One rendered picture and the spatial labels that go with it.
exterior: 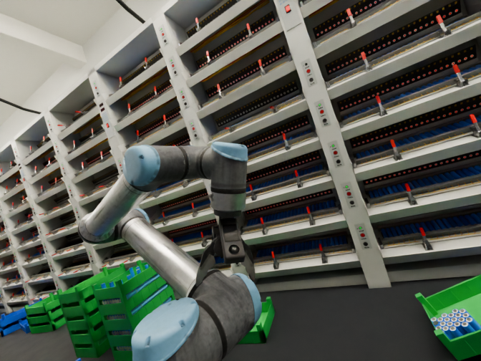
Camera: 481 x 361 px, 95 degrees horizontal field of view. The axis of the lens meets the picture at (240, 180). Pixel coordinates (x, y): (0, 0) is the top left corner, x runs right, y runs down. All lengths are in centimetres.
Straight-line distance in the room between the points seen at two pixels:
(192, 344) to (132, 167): 39
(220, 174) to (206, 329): 35
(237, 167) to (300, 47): 84
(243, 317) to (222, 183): 35
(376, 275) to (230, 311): 81
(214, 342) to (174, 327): 11
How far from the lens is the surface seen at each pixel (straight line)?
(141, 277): 137
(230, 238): 53
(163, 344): 55
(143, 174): 51
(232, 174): 52
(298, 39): 126
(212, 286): 68
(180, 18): 177
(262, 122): 121
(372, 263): 125
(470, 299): 114
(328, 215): 122
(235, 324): 65
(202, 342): 59
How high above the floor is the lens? 66
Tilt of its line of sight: 1 degrees up
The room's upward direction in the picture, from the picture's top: 18 degrees counter-clockwise
